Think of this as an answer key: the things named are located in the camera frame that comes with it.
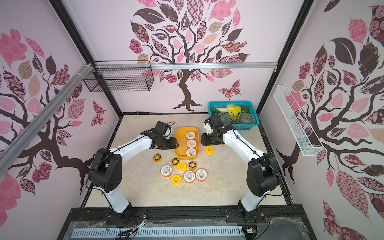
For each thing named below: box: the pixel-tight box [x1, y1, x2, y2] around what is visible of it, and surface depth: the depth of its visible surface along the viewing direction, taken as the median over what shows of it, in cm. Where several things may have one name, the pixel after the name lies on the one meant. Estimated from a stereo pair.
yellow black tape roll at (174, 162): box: [171, 157, 180, 168], surface depth 94 cm
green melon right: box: [239, 112, 253, 124], surface depth 106 cm
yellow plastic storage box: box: [174, 126, 200, 160], surface depth 101 cm
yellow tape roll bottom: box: [171, 174, 182, 187], surface depth 87 cm
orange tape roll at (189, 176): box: [183, 170, 196, 184], surface depth 87 cm
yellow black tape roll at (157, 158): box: [153, 153, 163, 163], surface depth 96 cm
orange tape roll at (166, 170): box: [160, 164, 173, 178], surface depth 89 cm
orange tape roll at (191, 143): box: [186, 139, 197, 148], surface depth 102 cm
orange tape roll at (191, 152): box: [186, 148, 197, 157], surface depth 97 cm
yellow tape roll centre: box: [177, 162, 188, 173], surface depth 91 cm
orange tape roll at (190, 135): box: [185, 131, 196, 140], surface depth 106 cm
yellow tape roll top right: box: [205, 145, 215, 156], surface depth 99 cm
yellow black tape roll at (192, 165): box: [188, 161, 198, 171], surface depth 92 cm
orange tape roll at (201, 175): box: [195, 168, 208, 182], surface depth 87 cm
